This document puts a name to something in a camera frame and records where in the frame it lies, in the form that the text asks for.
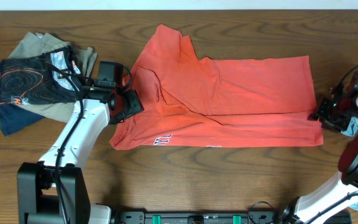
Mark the khaki folded garment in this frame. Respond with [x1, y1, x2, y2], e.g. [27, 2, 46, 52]
[0, 32, 98, 123]

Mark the navy folded garment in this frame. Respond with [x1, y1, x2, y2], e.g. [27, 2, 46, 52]
[0, 62, 45, 137]

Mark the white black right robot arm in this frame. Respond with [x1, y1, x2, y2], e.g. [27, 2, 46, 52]
[276, 68, 358, 223]

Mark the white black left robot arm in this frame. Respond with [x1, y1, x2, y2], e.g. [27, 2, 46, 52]
[17, 61, 144, 224]

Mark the red orange soccer t-shirt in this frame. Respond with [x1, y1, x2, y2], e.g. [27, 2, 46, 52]
[110, 25, 323, 150]

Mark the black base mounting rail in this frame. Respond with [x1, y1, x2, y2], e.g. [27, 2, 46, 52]
[109, 209, 278, 224]

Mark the black folded graphic shirt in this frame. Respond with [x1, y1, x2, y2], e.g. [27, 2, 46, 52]
[0, 46, 82, 105]

